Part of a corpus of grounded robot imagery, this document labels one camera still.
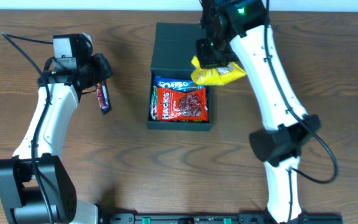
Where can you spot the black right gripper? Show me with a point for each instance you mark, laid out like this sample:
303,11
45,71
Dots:
212,54

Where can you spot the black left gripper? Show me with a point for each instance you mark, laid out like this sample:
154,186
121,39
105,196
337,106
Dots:
101,69

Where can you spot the dark blue red candy bar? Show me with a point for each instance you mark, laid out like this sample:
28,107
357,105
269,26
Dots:
103,97

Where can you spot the yellow Hacks candy bag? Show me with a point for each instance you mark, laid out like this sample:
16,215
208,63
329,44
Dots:
216,76

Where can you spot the dark green gift box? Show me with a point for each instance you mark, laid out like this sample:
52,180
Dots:
174,47

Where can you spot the blue Oreo cookie pack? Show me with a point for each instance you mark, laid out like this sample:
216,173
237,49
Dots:
176,84

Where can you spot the green red candy bar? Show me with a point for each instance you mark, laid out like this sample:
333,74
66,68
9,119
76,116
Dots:
153,104

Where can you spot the red Hacks candy bag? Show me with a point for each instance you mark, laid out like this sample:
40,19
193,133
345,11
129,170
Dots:
180,106

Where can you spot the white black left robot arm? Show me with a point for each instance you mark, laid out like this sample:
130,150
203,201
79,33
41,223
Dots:
34,185

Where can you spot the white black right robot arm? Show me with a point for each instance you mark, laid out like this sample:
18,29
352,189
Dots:
240,31

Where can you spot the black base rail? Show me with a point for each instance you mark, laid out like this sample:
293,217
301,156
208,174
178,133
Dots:
242,218

